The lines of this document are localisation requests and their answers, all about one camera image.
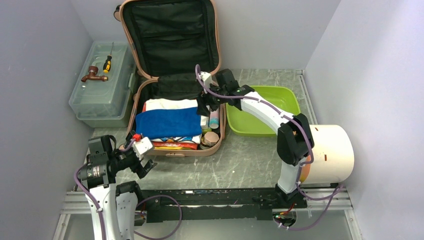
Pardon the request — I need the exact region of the yellow black screwdriver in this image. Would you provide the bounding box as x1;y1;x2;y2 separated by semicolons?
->
102;42;114;73

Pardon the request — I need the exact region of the pink hard-shell suitcase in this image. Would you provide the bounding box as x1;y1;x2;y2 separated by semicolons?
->
113;0;227;158

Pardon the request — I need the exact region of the white cosmetic box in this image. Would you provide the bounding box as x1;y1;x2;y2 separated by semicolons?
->
200;115;209;130

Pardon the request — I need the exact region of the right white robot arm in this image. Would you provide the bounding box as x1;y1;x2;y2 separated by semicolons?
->
194;64;315;208

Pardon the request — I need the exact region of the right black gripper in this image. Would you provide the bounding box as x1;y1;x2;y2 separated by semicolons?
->
195;82;228;117

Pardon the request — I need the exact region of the brown brass faucet valve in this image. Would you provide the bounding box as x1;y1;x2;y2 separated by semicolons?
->
81;65;109;83

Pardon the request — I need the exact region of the green plastic tray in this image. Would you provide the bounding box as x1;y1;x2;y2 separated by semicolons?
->
226;85;301;137

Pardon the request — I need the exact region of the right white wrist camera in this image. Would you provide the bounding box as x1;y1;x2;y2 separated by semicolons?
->
199;71;213;93

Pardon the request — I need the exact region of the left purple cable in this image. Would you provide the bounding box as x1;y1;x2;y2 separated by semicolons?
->
73;139;183;240

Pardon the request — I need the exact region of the cream appliance with orange rim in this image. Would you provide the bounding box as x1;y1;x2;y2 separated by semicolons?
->
300;124;355;184

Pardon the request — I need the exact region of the aluminium frame profile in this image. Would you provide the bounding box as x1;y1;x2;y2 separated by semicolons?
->
52;187;364;240

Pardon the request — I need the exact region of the purple cable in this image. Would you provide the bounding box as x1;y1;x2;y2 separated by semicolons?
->
73;139;183;240
194;64;345;232

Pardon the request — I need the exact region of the white shirt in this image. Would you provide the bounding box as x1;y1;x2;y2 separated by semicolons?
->
142;98;198;112

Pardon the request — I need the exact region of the pink blue spray bottle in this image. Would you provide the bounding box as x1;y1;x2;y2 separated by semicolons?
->
209;109;220;129

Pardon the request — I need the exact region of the red printed package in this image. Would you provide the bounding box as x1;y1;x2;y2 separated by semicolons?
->
152;141;198;150

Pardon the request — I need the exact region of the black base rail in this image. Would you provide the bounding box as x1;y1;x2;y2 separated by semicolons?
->
136;187;308;223

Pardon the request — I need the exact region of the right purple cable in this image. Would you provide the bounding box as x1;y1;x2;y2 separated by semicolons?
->
194;64;345;232

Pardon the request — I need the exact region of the yellow folded cloth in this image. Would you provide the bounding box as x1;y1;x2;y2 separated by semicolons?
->
154;146;185;151

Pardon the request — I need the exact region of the blue towel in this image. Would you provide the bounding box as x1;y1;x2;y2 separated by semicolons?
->
135;107;202;139

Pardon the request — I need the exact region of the pink hexagonal lid jar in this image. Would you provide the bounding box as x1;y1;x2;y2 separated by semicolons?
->
200;131;220;149

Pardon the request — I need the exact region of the translucent plastic toolbox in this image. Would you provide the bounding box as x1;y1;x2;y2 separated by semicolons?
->
68;41;137;128

